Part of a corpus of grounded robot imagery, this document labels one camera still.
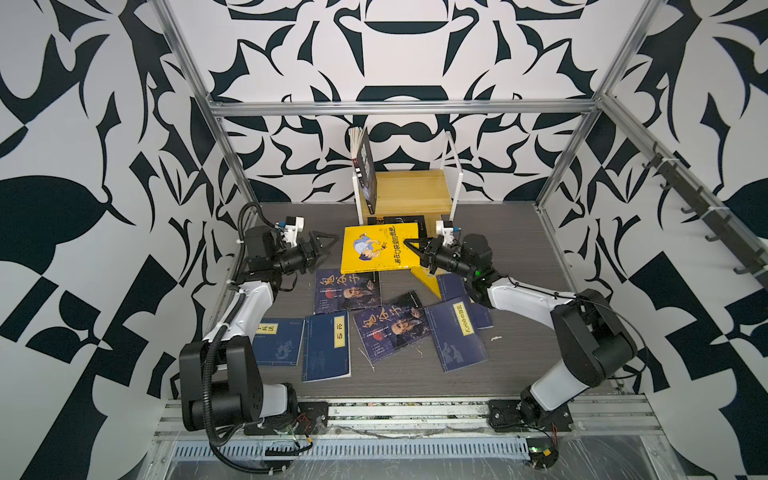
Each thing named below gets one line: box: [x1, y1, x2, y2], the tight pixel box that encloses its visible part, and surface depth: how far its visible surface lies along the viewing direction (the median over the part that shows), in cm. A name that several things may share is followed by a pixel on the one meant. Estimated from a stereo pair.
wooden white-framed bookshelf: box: [352, 131, 464, 236], surface depth 94 cm
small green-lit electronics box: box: [526, 438, 559, 469], surface depth 73 cm
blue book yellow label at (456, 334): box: [424, 296, 488, 373], surface depth 87 cm
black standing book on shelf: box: [348, 126, 377, 215], surface depth 82 cm
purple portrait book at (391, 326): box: [353, 291, 430, 363], surface depth 89 cm
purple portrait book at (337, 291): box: [314, 268, 382, 314], surface depth 96 cm
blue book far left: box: [252, 318, 305, 366], surface depth 88 cm
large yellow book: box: [341, 222, 421, 274], surface depth 82 cm
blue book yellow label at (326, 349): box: [302, 310, 352, 383], surface depth 86 cm
